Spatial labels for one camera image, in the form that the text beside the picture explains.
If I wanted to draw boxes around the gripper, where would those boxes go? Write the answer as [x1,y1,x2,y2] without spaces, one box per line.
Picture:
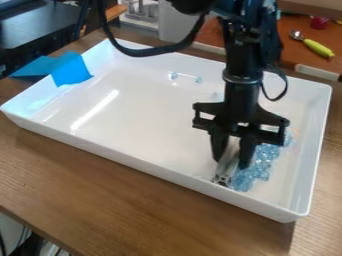
[191,75,292,170]

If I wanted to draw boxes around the silver metal bar tool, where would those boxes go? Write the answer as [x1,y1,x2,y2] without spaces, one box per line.
[209,145,245,188]

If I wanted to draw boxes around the pile of blue bits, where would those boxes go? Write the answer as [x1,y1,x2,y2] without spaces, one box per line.
[229,130,297,192]

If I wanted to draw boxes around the small heap of blue bits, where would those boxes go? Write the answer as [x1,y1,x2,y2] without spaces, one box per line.
[166,71,205,85]

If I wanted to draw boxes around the white tray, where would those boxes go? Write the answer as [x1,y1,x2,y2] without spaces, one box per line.
[0,38,334,224]

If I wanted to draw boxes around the red toy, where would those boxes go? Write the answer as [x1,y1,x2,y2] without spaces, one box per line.
[308,15,332,30]

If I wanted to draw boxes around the blue cloth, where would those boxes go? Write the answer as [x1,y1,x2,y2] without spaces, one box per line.
[9,50,95,88]

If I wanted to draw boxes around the yellow handled spoon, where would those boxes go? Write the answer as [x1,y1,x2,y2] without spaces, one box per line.
[288,29,336,59]

